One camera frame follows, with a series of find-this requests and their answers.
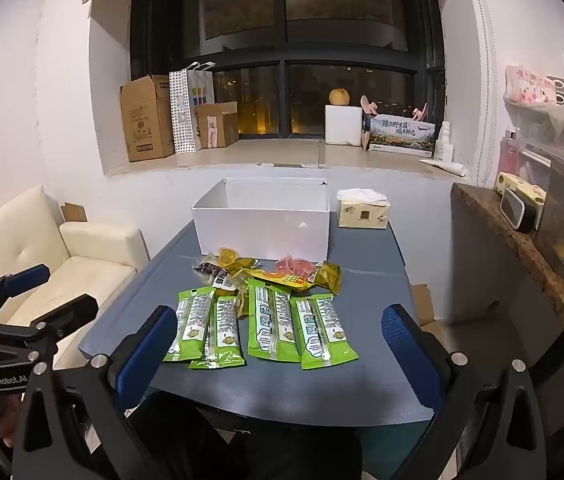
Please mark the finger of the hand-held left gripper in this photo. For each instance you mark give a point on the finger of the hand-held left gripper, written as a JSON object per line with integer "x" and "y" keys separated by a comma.
{"x": 27, "y": 276}
{"x": 69, "y": 309}

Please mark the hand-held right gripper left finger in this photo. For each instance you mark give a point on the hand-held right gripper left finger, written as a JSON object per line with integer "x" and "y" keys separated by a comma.
{"x": 147, "y": 355}

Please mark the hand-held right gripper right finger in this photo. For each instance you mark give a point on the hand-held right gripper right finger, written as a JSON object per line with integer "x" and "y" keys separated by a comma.
{"x": 406, "y": 355}

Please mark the white cardboard box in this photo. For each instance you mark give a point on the white cardboard box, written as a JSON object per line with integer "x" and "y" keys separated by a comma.
{"x": 262, "y": 235}

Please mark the cream leather sofa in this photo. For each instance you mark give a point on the cream leather sofa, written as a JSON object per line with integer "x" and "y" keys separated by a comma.
{"x": 87, "y": 280}

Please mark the flat cardboard piece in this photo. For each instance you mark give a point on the flat cardboard piece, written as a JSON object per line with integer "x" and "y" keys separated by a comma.
{"x": 422, "y": 305}

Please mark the cardboard scrap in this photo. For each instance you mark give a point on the cardboard scrap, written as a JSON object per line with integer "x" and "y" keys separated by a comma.
{"x": 73, "y": 212}

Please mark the dark red snack packet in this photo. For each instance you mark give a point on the dark red snack packet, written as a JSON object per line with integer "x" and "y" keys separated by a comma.
{"x": 209, "y": 272}

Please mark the green yellow snack packet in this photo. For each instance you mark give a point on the green yellow snack packet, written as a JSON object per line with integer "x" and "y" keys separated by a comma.
{"x": 329, "y": 276}

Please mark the dark stone counter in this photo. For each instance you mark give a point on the dark stone counter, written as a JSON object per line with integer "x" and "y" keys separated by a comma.
{"x": 491, "y": 260}

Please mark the orange jelly cup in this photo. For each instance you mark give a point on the orange jelly cup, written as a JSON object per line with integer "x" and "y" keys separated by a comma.
{"x": 228, "y": 256}

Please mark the pink jelly cup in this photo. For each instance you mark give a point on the pink jelly cup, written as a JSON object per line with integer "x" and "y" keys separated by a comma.
{"x": 304, "y": 266}
{"x": 286, "y": 264}

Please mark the olive yellow snack packet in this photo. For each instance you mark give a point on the olive yellow snack packet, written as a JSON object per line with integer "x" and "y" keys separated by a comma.
{"x": 248, "y": 263}

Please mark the yellow tissue pack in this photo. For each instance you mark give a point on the yellow tissue pack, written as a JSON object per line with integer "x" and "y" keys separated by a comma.
{"x": 361, "y": 215}

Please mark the small black screen device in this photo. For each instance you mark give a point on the small black screen device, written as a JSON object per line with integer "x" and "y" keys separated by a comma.
{"x": 515, "y": 210}

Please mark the white tube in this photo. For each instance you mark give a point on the white tube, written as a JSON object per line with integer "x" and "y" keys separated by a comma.
{"x": 444, "y": 166}

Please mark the large brown cardboard box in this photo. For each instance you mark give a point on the large brown cardboard box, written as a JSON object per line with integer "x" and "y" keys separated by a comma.
{"x": 147, "y": 120}

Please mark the yellow cheese pattern box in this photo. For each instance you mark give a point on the yellow cheese pattern box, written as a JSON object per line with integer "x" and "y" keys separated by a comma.
{"x": 526, "y": 191}

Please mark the white plastic bottle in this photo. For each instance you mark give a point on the white plastic bottle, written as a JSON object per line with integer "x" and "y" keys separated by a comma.
{"x": 444, "y": 145}

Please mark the landscape printed box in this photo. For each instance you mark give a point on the landscape printed box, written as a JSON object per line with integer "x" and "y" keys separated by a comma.
{"x": 401, "y": 135}

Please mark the pink bottle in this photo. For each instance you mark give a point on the pink bottle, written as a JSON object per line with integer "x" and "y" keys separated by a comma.
{"x": 510, "y": 155}

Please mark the dotted white paper bag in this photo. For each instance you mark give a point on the dotted white paper bag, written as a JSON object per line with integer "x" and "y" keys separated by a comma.
{"x": 184, "y": 110}

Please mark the small open cardboard box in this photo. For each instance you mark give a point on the small open cardboard box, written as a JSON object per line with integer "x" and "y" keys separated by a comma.
{"x": 219, "y": 125}

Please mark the white foam box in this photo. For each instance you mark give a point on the white foam box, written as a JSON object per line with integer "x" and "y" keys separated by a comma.
{"x": 344, "y": 125}

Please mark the pink plastic clip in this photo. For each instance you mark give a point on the pink plastic clip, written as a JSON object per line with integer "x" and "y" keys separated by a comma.
{"x": 419, "y": 111}

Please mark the yellow pomelo fruit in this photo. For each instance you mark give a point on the yellow pomelo fruit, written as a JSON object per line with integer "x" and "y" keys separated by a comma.
{"x": 339, "y": 97}

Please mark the pink floral pouch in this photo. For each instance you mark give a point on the pink floral pouch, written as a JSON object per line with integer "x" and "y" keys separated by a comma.
{"x": 529, "y": 85}

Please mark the dark window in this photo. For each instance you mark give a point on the dark window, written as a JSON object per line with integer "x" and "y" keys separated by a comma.
{"x": 287, "y": 35}

